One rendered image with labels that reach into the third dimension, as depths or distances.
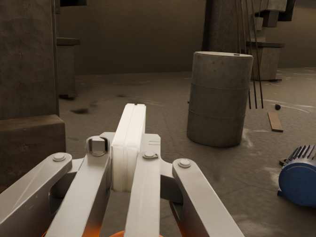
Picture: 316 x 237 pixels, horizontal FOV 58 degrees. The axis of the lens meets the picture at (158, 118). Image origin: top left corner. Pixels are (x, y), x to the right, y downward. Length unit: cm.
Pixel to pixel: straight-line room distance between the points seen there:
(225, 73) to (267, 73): 536
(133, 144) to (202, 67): 260
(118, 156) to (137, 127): 3
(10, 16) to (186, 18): 800
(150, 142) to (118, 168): 3
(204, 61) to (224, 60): 19
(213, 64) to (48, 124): 225
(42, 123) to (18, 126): 4
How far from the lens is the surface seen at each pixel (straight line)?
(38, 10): 58
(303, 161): 199
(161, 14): 796
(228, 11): 436
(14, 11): 57
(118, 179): 16
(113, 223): 173
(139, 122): 18
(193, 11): 865
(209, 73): 271
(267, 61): 794
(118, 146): 15
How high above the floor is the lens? 104
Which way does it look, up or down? 17 degrees down
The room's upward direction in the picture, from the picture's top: 3 degrees clockwise
